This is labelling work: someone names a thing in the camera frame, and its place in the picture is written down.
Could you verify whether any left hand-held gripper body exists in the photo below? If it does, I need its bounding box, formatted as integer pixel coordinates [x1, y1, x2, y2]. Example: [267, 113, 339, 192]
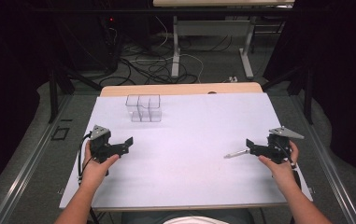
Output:
[90, 124, 127, 164]

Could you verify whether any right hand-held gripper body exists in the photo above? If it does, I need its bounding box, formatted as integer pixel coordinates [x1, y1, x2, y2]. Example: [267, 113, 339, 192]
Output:
[255, 126, 305, 165]

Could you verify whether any silver metal utensil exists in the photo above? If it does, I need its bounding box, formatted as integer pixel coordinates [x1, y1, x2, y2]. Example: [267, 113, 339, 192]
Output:
[223, 148, 251, 160]

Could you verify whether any clear plastic compartment organizer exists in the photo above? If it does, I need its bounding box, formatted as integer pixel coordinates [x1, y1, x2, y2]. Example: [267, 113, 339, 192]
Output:
[124, 93, 163, 123]

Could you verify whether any person's right hand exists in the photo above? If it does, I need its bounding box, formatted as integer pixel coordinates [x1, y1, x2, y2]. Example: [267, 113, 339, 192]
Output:
[258, 140, 300, 188]

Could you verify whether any person's left hand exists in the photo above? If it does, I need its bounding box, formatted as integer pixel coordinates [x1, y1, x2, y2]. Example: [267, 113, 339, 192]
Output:
[80, 141, 121, 188]

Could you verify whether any white table cover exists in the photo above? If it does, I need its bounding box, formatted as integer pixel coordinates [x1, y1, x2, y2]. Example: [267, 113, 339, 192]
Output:
[58, 91, 314, 210]

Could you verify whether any black metal stand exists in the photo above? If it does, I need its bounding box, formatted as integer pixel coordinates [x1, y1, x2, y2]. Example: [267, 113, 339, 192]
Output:
[261, 62, 315, 125]
[46, 55, 104, 124]

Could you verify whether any person's white shirt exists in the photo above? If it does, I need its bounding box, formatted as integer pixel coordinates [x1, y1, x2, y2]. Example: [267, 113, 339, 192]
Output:
[163, 216, 230, 224]

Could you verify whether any black equipment with red light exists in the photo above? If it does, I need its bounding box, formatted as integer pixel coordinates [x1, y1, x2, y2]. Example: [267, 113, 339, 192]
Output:
[53, 12, 123, 74]

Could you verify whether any desk with white legs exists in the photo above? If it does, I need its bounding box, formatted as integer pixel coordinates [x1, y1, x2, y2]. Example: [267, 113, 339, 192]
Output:
[152, 0, 295, 80]

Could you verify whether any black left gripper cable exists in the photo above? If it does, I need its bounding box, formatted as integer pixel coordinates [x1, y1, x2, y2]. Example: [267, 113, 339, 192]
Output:
[77, 132, 93, 185]

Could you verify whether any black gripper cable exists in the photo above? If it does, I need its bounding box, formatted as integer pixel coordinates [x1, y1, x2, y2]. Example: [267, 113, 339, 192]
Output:
[77, 132, 93, 185]
[275, 141, 303, 190]

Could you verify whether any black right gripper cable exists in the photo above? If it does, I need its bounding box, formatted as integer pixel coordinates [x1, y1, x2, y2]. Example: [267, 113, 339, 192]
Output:
[275, 141, 303, 190]

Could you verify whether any metal floor rail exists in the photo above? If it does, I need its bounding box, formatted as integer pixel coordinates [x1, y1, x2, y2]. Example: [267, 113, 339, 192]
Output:
[0, 94, 74, 224]
[291, 94, 356, 224]

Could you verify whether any tangle of black floor cables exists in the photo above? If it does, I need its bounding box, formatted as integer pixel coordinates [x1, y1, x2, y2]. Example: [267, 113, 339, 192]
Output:
[99, 18, 234, 87]

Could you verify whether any white floor cable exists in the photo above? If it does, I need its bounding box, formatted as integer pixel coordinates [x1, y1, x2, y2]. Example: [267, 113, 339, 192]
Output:
[153, 15, 206, 84]

